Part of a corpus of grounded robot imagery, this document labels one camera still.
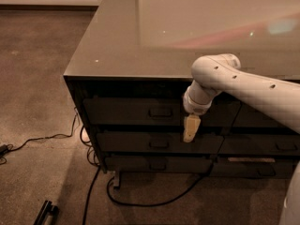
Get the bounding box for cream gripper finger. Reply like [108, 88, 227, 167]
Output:
[183, 131, 196, 143]

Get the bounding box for drawer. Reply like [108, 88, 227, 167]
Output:
[83, 97, 240, 127]
[97, 131, 223, 154]
[105, 156, 212, 173]
[233, 104, 281, 128]
[210, 157, 295, 179]
[219, 134, 300, 156]

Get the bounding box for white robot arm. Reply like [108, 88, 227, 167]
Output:
[183, 53, 300, 143]

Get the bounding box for dark cabinet with glass top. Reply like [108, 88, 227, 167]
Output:
[64, 0, 300, 174]

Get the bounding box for black power adapter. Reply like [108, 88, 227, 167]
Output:
[0, 144, 8, 156]

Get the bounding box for thick black floor cable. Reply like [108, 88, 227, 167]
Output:
[106, 110, 243, 208]

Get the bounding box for black metal bracket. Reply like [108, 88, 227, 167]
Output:
[33, 200, 59, 225]

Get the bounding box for thin black power cable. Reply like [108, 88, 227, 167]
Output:
[0, 108, 79, 166]

